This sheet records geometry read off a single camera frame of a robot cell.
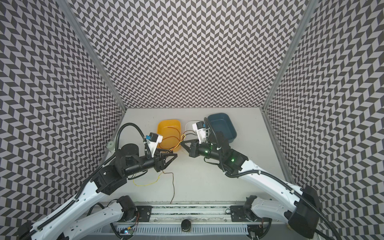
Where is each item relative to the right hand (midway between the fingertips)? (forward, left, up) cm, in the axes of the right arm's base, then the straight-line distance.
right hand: (182, 142), depth 65 cm
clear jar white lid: (+9, +44, -17) cm, 48 cm away
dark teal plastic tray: (+36, -23, -31) cm, 53 cm away
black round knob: (-29, -1, -19) cm, 35 cm away
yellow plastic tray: (+30, +14, -32) cm, 46 cm away
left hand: (-5, +3, -1) cm, 6 cm away
